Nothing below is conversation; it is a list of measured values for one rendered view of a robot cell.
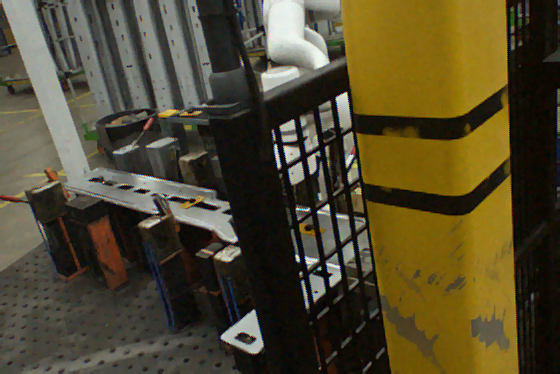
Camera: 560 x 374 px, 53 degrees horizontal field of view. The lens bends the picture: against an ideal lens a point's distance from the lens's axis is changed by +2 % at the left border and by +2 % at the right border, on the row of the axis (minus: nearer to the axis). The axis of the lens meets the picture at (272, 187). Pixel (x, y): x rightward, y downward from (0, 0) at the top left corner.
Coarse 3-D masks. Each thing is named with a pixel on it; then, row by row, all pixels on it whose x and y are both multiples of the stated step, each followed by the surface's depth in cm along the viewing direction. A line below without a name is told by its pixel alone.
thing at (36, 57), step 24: (24, 0) 462; (24, 24) 461; (24, 48) 471; (48, 72) 482; (48, 96) 484; (48, 120) 496; (72, 120) 505; (72, 144) 505; (72, 168) 511; (72, 192) 510
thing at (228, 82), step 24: (216, 0) 38; (216, 24) 38; (216, 48) 39; (240, 48) 39; (216, 72) 40; (240, 72) 39; (216, 96) 40; (240, 96) 40; (264, 120) 41; (264, 144) 41
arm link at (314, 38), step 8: (264, 8) 158; (264, 16) 159; (304, 16) 156; (304, 24) 159; (304, 32) 165; (312, 32) 167; (304, 40) 165; (312, 40) 165; (320, 40) 167; (320, 48) 167; (304, 72) 173; (312, 120) 187
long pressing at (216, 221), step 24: (96, 192) 197; (120, 192) 193; (168, 192) 184; (192, 192) 180; (216, 192) 175; (192, 216) 162; (216, 216) 159; (288, 216) 150; (312, 240) 135; (360, 240) 131; (336, 264) 123
